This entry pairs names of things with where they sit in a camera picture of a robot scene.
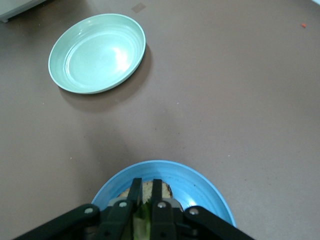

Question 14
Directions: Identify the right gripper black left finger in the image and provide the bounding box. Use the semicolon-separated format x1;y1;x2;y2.
14;177;143;240

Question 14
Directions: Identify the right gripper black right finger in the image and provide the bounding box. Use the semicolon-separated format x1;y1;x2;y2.
151;178;256;240

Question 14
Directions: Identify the green lettuce leaf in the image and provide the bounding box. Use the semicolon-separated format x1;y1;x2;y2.
124;198;152;240

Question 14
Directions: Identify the brown bread slice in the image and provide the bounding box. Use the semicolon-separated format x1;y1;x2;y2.
118;181;173;203

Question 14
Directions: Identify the blue round plate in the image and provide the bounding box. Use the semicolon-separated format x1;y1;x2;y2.
90;159;237;228

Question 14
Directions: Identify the pale green round plate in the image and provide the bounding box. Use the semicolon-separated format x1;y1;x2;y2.
47;13;147;95

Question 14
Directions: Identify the champagne metal toaster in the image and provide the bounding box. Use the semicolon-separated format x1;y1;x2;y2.
0;0;48;23

